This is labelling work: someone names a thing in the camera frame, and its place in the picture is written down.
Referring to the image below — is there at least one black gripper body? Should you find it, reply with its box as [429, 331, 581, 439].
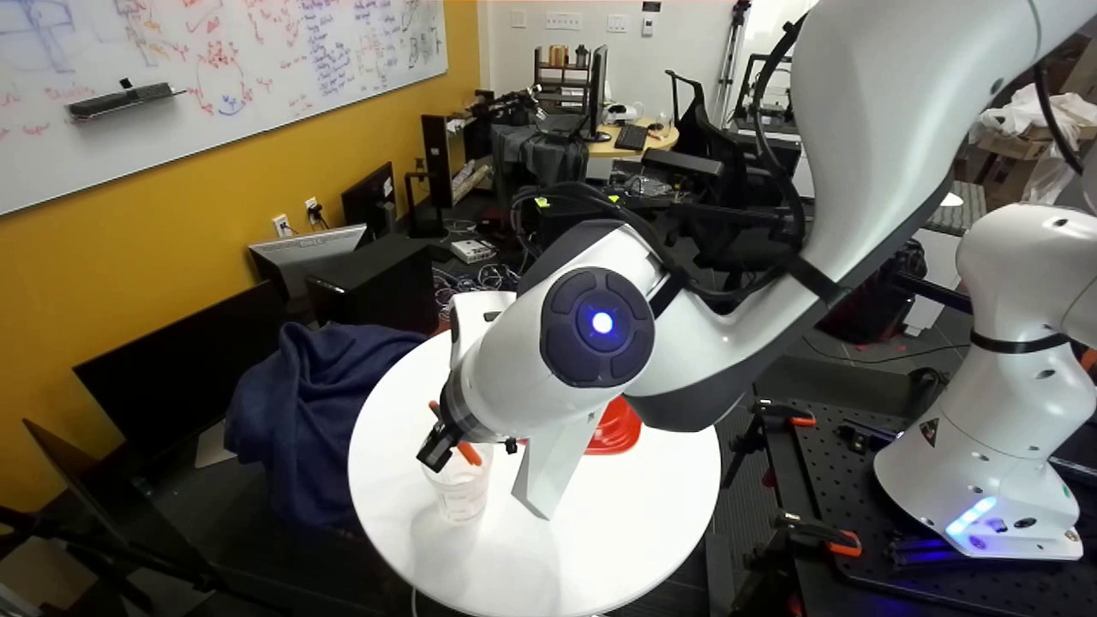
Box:
[422, 377, 508, 458]

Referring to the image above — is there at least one orange and grey pen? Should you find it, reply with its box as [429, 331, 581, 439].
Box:
[425, 397, 486, 470]

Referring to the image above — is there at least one clear plastic cup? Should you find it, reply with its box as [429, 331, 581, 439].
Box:
[422, 445, 497, 529]

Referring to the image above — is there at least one dark blue cloth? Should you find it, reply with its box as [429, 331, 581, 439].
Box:
[218, 317, 432, 540]

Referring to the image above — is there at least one red square plate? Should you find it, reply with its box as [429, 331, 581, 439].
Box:
[578, 395, 643, 458]

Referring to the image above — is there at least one round white table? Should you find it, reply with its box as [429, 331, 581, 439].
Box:
[341, 323, 725, 617]

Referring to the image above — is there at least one silver laptop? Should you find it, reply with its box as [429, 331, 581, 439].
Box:
[245, 218, 371, 301]

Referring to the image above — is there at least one black computer monitor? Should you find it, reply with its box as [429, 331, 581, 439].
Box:
[339, 162, 400, 238]

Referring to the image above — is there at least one black storage shelf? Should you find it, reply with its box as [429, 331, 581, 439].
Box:
[528, 45, 609, 130]

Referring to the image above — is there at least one black breadboard bench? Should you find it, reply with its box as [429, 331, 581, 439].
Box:
[730, 397, 1097, 617]

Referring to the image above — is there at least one black and red bag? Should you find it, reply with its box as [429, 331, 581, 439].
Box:
[817, 242, 929, 347]

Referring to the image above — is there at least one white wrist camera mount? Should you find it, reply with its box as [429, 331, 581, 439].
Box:
[508, 405, 603, 524]

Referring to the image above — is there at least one black clamp orange handle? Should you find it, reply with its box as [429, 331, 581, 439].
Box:
[730, 395, 822, 458]
[741, 510, 866, 598]

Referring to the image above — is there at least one wall whiteboard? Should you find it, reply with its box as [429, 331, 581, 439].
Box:
[0, 0, 452, 218]

